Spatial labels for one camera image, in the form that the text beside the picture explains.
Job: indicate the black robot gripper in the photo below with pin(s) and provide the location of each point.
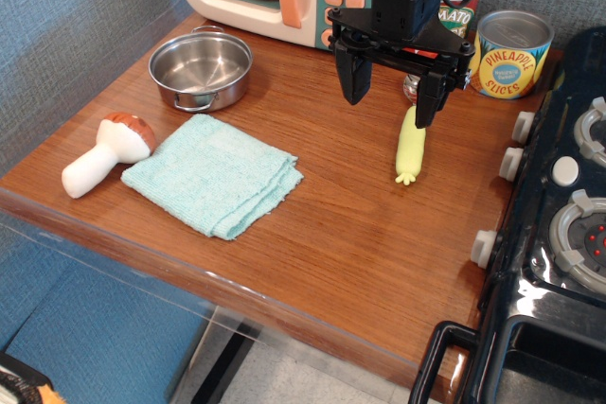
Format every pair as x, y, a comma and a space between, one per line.
405, 35

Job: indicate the light teal cloth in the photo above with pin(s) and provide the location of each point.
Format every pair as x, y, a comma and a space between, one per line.
215, 178

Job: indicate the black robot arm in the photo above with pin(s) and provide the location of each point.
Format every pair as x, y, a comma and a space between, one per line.
405, 35

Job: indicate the tomato sauce can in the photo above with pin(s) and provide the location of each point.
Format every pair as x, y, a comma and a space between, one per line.
457, 18

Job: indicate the pineapple slices can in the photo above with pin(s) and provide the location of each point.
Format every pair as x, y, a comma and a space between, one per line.
511, 49

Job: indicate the small steel pot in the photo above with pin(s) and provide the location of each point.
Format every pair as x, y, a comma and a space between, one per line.
203, 71

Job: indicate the plush brown white mushroom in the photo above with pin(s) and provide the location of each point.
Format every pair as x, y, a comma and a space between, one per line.
121, 139

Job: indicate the black toy stove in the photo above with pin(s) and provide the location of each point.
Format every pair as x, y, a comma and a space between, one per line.
541, 334

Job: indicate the orange black object bottom left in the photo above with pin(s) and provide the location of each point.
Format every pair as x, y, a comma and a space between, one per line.
22, 384

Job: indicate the spoon with yellow-green handle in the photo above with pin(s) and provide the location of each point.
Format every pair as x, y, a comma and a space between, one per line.
411, 145

